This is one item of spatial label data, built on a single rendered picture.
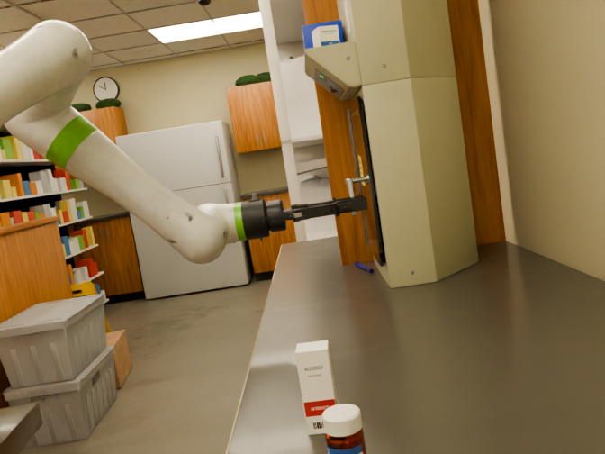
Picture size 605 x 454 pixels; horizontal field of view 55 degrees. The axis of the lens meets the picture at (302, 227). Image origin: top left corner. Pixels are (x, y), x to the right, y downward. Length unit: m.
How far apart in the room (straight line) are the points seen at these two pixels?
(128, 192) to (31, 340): 2.14
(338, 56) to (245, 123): 5.27
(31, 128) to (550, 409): 1.04
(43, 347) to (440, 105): 2.46
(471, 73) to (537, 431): 1.25
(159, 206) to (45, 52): 0.36
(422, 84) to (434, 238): 0.36
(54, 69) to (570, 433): 0.97
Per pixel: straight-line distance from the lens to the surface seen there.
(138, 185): 1.26
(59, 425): 3.44
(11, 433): 1.01
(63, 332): 3.24
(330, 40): 1.46
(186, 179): 6.34
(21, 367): 3.40
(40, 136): 1.29
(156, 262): 6.52
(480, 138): 1.78
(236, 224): 1.36
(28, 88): 1.10
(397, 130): 1.35
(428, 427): 0.73
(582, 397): 0.80
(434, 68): 1.46
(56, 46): 1.17
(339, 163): 1.71
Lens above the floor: 1.27
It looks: 7 degrees down
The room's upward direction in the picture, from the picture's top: 9 degrees counter-clockwise
